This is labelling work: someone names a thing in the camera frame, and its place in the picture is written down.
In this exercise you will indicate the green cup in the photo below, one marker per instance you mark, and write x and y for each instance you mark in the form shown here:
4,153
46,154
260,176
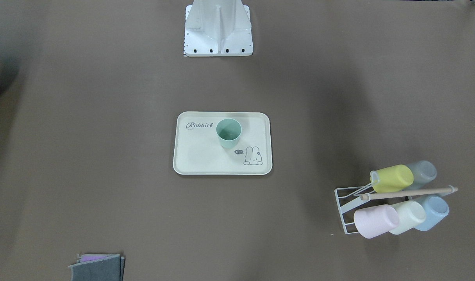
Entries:
228,132

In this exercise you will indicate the cream rabbit tray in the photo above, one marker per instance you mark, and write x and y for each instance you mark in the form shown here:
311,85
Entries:
198,149

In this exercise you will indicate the pink cup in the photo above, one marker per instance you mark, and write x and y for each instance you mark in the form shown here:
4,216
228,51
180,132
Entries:
376,220

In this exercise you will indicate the yellow cup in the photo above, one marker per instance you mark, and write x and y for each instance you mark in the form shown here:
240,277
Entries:
391,179

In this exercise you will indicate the cream cup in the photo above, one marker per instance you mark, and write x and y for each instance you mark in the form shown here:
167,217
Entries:
410,213

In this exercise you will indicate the grey cup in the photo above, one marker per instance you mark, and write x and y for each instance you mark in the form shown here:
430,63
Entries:
423,171

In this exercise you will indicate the blue cup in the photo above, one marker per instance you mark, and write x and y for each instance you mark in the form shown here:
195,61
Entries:
436,209

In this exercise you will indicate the folded grey cloth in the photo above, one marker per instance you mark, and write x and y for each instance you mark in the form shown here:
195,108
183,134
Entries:
98,267

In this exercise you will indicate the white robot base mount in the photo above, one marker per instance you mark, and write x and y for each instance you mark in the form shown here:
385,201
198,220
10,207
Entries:
217,28

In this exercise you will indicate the white wire cup rack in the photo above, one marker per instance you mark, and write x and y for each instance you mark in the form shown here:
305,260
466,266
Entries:
351,198

